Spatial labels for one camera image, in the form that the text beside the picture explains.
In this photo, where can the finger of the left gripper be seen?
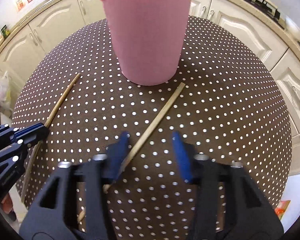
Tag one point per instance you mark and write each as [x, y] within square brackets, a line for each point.
[24, 139]
[7, 132]

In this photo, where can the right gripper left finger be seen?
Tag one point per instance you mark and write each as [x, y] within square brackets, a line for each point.
[53, 214]

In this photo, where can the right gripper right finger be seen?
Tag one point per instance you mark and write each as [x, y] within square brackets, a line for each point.
[248, 214]

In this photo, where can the wooden chopstick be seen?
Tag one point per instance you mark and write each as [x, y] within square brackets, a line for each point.
[47, 125]
[155, 122]

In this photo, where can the pink utensil cup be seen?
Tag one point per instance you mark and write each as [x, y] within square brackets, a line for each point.
[147, 37]

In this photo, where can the orange snack bag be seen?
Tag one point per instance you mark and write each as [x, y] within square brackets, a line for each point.
[281, 208]

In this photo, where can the brown polka dot tablecloth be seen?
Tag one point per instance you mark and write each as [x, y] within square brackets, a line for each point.
[230, 109]

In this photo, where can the white bowl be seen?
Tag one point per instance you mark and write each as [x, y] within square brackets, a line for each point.
[292, 28]

